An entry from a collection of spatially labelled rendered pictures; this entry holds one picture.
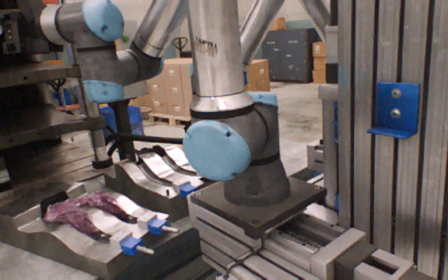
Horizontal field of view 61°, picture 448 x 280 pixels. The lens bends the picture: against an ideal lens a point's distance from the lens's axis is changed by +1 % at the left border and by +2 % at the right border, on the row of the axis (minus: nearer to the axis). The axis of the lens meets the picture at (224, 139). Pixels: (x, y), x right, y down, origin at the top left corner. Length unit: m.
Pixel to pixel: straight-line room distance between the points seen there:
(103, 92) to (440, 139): 0.62
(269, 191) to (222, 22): 0.36
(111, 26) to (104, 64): 0.07
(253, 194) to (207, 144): 0.22
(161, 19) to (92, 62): 0.17
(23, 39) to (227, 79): 0.46
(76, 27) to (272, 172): 0.48
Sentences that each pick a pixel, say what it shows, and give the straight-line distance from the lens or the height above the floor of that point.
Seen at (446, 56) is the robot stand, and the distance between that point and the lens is 0.71.
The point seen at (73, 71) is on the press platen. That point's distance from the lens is 1.83.
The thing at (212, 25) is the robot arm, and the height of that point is 1.41.
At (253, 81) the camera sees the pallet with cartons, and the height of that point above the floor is 0.46.
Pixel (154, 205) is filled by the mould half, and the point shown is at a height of 0.83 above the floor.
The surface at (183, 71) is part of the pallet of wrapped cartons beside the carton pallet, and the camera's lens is 5.38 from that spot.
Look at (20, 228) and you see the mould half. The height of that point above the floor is 0.87.
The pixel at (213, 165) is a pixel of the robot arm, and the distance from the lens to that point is 0.64.
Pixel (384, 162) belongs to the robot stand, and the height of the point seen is 1.12.
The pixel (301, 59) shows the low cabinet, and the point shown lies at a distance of 8.24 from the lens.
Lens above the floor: 1.41
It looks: 17 degrees down
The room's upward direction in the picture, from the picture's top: 6 degrees counter-clockwise
